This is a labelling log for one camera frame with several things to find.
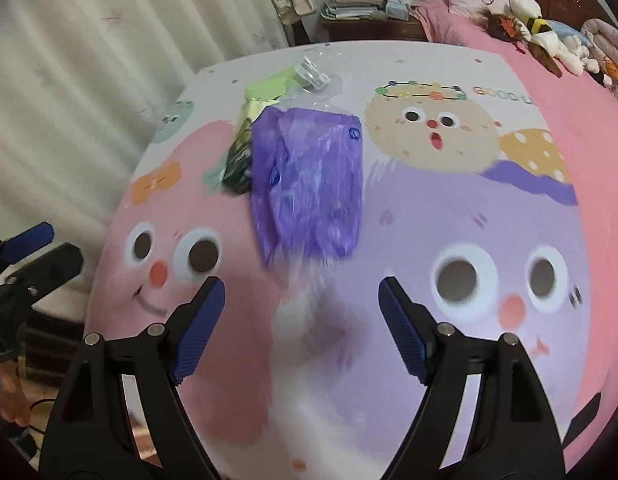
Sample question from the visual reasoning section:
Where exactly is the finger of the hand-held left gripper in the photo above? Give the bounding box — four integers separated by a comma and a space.
0, 222, 54, 266
0, 242, 84, 311

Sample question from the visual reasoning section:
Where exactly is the wooden nightstand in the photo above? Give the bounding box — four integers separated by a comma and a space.
320, 12, 430, 43

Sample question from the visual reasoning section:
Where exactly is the black cable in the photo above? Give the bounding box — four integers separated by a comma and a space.
19, 397, 57, 436

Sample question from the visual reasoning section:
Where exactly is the cartoon printed tablecloth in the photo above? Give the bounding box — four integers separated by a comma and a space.
84, 40, 594, 480

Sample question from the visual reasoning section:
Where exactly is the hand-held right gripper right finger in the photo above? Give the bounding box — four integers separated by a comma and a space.
378, 276, 564, 480

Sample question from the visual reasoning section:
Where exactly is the purple plastic bag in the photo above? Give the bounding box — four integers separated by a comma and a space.
250, 106, 364, 268

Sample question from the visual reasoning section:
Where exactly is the stack of books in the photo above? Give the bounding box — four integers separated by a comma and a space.
323, 0, 384, 22

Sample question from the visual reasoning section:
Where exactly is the person's left hand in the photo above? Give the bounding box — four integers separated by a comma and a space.
0, 365, 28, 427

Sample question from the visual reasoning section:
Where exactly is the white blue plush toy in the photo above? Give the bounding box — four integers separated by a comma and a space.
556, 25, 604, 77

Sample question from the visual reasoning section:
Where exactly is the clear plastic wrapper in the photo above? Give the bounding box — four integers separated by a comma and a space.
289, 52, 342, 98

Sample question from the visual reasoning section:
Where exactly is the folded printed quilt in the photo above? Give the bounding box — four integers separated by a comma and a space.
581, 17, 618, 113

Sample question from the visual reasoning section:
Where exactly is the white floral curtain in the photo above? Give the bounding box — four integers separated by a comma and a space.
0, 0, 290, 281

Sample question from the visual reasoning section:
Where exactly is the light blue tissue pack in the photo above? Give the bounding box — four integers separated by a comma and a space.
384, 0, 424, 22

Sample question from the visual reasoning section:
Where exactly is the black phone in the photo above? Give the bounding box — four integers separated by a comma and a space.
561, 392, 602, 448

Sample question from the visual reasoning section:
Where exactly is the light green packet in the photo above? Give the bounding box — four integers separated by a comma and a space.
245, 65, 300, 106

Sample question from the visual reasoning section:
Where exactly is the white bee plush toy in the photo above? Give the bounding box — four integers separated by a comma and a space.
509, 0, 560, 56

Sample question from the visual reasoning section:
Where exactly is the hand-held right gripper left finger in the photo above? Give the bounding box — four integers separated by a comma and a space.
39, 276, 226, 480

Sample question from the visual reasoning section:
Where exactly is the pink bed sheet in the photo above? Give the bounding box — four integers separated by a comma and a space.
416, 0, 618, 461

